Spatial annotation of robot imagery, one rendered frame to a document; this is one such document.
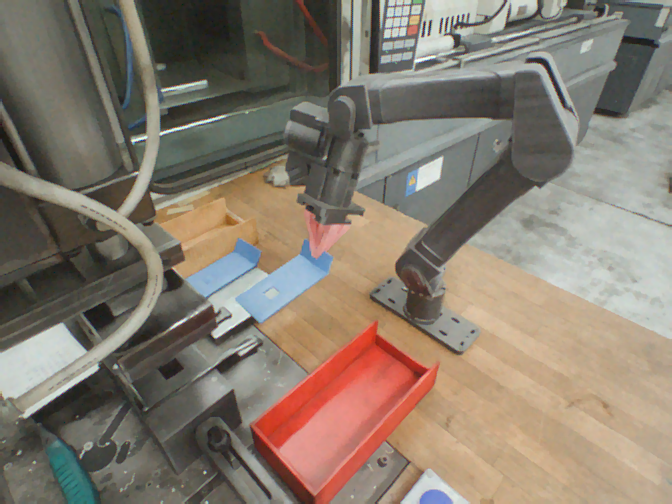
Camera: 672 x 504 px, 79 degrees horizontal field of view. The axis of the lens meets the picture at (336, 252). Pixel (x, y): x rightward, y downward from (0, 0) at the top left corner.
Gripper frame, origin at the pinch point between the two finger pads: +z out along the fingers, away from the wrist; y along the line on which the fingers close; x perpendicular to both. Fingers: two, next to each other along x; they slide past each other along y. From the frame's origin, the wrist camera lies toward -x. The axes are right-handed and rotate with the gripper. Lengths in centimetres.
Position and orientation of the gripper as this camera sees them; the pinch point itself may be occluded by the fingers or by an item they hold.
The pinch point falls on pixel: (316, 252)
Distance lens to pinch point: 68.0
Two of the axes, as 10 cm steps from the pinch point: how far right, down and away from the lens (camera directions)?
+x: 6.9, 4.4, -5.7
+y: -6.6, 0.7, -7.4
